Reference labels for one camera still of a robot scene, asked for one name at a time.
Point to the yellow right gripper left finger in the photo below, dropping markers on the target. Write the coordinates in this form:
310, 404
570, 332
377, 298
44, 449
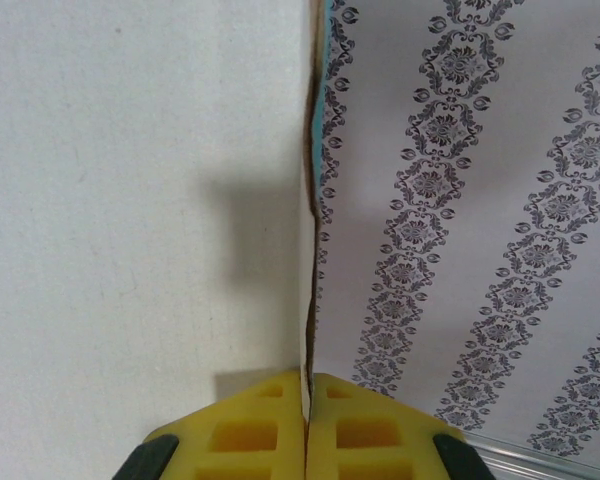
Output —
250, 430

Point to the teal and white paper box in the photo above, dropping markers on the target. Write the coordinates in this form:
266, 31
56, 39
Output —
130, 150

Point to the aluminium side rail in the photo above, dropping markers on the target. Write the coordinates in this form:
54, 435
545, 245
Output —
555, 460

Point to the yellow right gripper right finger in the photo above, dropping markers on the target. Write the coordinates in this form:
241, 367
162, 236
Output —
370, 435

